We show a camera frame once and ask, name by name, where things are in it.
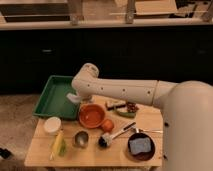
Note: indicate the light blue towel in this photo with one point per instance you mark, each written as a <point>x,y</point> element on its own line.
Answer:
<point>74,98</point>

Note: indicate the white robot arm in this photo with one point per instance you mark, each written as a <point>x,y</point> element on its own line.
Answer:
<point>186,107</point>

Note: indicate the green plastic tray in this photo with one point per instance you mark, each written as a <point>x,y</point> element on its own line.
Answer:
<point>53,100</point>

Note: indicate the knife on block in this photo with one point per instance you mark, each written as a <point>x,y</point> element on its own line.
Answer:
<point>111,104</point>

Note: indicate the brown grape bunch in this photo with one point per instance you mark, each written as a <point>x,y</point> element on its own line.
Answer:
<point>131,107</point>

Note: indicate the orange bowl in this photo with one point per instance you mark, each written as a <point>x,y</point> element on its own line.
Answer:
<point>91,116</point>

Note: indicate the green pepper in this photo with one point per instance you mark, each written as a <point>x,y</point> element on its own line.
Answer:
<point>126,114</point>

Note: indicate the orange fruit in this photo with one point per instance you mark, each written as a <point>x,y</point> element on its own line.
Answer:
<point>107,125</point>

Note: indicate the wooden folding table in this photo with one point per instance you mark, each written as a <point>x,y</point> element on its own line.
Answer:
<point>147,118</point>

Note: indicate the dish brush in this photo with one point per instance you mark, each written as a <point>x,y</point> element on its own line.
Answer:
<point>106,139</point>

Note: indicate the metal cup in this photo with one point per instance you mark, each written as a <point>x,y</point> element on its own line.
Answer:
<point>81,139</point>

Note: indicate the white cup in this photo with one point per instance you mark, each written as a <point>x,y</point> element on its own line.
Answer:
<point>52,125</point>

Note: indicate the blue sponge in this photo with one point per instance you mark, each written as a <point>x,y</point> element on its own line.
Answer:
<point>140,145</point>

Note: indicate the corn cob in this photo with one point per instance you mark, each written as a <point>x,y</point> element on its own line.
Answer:
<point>59,146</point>

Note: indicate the black object on floor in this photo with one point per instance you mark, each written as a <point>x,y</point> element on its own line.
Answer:
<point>5,153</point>

